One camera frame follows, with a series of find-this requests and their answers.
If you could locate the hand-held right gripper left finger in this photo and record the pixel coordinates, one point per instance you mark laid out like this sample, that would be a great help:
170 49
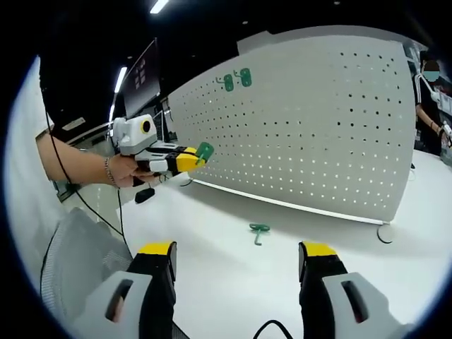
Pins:
155 282

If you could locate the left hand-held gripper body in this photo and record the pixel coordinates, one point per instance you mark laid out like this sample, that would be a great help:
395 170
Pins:
134 136

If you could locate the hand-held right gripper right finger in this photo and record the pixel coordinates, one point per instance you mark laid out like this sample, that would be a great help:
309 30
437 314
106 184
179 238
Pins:
318 282

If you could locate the green hook assembly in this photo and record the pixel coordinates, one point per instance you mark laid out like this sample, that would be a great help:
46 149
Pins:
205 151
229 84
259 227
246 77

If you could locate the white perforated mounting plate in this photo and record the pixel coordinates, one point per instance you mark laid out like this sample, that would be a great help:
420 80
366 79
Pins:
300 141

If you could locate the person's left hand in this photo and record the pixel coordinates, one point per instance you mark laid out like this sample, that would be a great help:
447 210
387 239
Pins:
125 173

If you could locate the black oval object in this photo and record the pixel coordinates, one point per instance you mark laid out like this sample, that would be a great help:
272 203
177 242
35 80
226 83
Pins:
144 196

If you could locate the large dark display screen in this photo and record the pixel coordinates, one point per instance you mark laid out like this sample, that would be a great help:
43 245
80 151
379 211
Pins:
141 81

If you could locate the ceiling air conditioner vent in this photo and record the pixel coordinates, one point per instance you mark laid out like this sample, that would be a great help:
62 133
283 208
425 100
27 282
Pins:
74 124

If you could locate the person's white shirt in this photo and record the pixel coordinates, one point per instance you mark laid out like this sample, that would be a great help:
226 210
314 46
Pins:
24 159

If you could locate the long ceiling light strip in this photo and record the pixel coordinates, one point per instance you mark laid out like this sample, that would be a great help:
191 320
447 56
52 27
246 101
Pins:
159 6

